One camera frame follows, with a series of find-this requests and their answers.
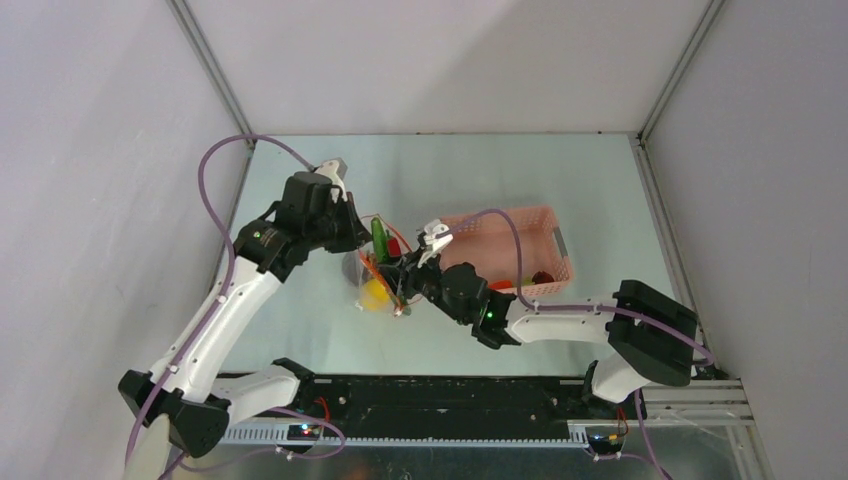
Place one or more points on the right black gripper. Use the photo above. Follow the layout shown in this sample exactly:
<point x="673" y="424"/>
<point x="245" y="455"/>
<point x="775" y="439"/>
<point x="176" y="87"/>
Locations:
<point x="409" y="278"/>

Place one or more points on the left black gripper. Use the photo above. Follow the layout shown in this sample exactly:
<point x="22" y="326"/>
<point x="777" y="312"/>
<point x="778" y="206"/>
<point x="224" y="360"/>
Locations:
<point x="355" y="233"/>

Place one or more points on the orange carrot green top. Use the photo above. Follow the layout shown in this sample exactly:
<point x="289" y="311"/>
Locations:
<point x="508" y="284"/>

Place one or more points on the pink plastic basket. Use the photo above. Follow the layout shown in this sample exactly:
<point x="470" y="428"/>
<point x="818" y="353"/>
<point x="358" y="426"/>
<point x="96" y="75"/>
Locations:
<point x="487" y="243"/>

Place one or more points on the green cucumber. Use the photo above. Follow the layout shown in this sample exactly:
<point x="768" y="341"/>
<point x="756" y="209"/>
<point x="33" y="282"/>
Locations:
<point x="379" y="238"/>

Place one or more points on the red chili pepper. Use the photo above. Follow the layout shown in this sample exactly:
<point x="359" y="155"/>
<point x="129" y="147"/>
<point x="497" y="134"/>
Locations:
<point x="393" y="248"/>

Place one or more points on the red strawberry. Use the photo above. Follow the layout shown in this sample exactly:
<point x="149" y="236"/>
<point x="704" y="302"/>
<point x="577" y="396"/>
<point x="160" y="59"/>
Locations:
<point x="542" y="277"/>

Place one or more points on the clear zip bag orange zipper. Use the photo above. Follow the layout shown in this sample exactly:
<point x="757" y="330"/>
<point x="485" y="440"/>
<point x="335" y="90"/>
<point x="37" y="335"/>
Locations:
<point x="366" y="255"/>

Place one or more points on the yellow mango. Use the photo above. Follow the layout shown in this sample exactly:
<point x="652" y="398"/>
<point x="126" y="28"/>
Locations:
<point x="373" y="296"/>

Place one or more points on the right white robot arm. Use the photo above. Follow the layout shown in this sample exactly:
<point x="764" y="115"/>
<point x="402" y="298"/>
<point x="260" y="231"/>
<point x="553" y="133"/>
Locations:
<point x="651" y="336"/>

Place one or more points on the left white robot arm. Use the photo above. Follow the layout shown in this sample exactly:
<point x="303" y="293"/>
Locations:
<point x="185" y="385"/>

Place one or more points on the right green circuit board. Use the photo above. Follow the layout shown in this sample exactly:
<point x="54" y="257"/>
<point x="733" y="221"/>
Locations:
<point x="605" y="445"/>

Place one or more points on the green circuit board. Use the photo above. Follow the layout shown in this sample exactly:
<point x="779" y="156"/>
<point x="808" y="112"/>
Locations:
<point x="304" y="432"/>
<point x="605" y="445"/>

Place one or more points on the left green circuit board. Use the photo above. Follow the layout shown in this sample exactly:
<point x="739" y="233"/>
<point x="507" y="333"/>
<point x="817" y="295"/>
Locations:
<point x="304" y="432"/>

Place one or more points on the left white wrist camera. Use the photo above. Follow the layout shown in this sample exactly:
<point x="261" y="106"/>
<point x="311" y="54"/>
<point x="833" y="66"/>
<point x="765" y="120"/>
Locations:
<point x="335" y="170"/>

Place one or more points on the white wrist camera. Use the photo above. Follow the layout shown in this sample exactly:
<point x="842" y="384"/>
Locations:
<point x="433" y="239"/>
<point x="335" y="170"/>

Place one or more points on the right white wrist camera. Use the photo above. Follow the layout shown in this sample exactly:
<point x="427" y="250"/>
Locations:
<point x="433" y="239"/>

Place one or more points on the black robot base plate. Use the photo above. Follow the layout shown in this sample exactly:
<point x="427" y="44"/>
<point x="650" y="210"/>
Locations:
<point x="540" y="406"/>

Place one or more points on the grey slotted cable duct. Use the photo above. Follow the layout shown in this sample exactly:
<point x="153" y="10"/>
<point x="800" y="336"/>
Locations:
<point x="272" y="433"/>

